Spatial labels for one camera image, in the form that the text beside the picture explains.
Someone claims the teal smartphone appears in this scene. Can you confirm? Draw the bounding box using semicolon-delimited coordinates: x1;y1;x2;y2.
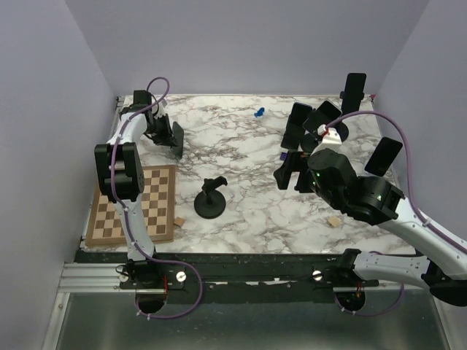
171;122;184;159

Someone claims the black smartphone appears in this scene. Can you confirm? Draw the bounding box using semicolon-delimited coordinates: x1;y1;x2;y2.
364;136;403;177
303;101;341;136
339;73;366;114

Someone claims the black round-base phone stand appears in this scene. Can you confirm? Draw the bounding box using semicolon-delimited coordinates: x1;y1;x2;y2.
194;176;228;219

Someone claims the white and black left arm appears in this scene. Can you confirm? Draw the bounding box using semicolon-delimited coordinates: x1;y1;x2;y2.
94;90;184;289

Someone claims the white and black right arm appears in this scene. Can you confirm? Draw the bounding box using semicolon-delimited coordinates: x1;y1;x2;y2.
273;149;466;307

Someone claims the black folding phone stand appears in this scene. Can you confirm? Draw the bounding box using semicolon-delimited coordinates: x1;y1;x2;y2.
280;128;302;150

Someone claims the tall black round phone stand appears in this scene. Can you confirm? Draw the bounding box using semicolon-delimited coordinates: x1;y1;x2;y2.
334;91;349;141

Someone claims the blue-edged smartphone on folding stand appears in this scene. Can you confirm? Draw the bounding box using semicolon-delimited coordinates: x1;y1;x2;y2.
285;102;314;140

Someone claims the black smartphone on silver stand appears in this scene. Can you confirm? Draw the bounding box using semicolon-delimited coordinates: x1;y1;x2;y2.
364;136;403;177

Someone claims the black smartphone on tall stand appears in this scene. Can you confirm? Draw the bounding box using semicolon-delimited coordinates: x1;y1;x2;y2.
339;73;366;114

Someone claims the small wooden block right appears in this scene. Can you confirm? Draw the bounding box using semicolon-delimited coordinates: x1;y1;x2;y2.
328;216;341;228

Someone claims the blue plastic piece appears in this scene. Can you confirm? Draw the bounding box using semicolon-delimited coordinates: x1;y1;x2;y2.
254;107;265;117

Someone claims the small wooden block near chessboard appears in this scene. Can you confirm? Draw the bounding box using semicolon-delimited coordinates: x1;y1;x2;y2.
174;217;185;227

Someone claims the wooden chessboard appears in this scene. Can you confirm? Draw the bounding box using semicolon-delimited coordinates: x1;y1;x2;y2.
85;165;176;247

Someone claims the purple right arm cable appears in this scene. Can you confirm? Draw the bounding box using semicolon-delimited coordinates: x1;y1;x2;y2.
320;111;467;316

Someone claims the black mounting rail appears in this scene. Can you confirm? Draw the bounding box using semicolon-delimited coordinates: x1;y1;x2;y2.
72;251;428;306

